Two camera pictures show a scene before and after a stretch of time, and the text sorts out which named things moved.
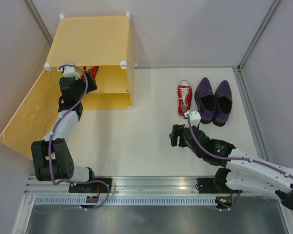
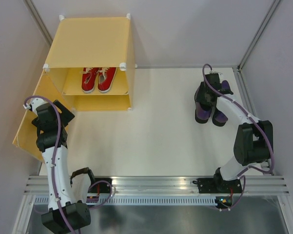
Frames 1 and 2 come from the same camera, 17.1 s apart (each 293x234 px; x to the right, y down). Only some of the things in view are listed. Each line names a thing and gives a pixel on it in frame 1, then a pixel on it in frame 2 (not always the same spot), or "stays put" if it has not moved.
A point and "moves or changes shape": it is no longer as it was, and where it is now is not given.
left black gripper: [91, 86] → [66, 115]
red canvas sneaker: [93, 70] moves or changes shape
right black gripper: [177, 128] → [200, 95]
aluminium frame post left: [38, 21] stays put
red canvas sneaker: [185, 91] → [105, 77]
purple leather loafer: [205, 99] stays put
